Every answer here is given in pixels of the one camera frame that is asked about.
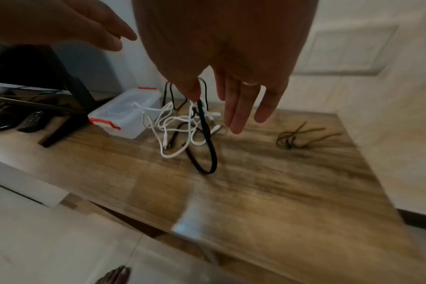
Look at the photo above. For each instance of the person's right hand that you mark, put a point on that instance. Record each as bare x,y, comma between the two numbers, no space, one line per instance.
227,36

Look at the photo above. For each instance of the person's left hand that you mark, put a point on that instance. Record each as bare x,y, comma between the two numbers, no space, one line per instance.
58,19

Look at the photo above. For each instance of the transparent plastic box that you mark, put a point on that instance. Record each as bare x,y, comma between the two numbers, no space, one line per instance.
128,111

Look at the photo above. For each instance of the person's bare foot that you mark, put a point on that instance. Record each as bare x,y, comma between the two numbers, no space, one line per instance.
114,276

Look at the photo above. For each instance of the black television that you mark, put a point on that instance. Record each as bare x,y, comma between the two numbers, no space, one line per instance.
30,72

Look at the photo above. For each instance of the black remote control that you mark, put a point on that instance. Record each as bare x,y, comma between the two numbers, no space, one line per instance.
31,121

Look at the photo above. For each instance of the beige wall plate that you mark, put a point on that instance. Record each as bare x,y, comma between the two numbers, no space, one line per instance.
353,50

